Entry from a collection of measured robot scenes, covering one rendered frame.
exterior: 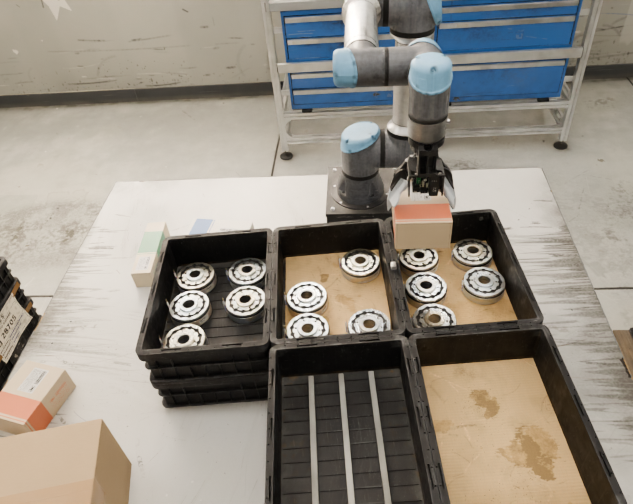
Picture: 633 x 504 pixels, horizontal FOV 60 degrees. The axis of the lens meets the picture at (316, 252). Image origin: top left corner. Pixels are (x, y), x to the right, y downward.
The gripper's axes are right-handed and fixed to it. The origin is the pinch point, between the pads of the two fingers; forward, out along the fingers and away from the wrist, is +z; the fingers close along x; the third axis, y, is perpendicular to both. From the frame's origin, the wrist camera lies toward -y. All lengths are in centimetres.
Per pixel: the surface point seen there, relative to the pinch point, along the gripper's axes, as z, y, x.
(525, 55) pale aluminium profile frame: 52, -189, 73
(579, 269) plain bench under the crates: 40, -19, 49
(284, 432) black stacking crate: 27, 41, -30
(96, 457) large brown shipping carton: 20, 50, -65
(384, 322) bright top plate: 23.8, 13.6, -8.3
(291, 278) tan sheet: 26.9, -4.3, -32.6
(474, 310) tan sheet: 26.6, 7.7, 13.9
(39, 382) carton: 32, 25, -94
